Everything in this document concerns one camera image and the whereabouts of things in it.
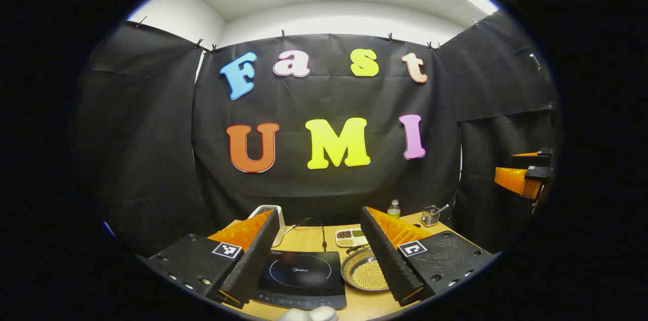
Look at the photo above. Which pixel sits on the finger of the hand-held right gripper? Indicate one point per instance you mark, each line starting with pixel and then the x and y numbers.
pixel 514 179
pixel 536 159

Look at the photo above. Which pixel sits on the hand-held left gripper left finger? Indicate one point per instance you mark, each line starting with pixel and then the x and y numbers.
pixel 253 255

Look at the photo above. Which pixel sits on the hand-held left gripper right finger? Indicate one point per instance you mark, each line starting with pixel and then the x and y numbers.
pixel 385 260

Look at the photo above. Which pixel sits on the stainless steel pot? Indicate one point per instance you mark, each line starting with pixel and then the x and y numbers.
pixel 354 270

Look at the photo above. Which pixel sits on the black induction cooktop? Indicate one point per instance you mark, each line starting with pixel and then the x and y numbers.
pixel 324 285

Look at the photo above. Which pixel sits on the pile of soybeans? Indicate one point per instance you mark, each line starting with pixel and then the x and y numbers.
pixel 375 275

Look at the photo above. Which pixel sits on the white divided dish with beans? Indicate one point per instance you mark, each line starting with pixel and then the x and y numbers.
pixel 349 240

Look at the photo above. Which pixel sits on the white toaster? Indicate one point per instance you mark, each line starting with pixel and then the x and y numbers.
pixel 259 209

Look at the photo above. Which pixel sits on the green label drink bottle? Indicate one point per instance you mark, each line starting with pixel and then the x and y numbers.
pixel 394 210

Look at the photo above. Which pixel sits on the metal spoon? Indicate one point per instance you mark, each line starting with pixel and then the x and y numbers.
pixel 443 208

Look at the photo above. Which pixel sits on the small ceiling light panel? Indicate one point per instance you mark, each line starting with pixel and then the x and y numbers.
pixel 482 3

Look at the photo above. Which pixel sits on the row of black cloth clips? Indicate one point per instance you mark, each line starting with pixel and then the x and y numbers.
pixel 390 37

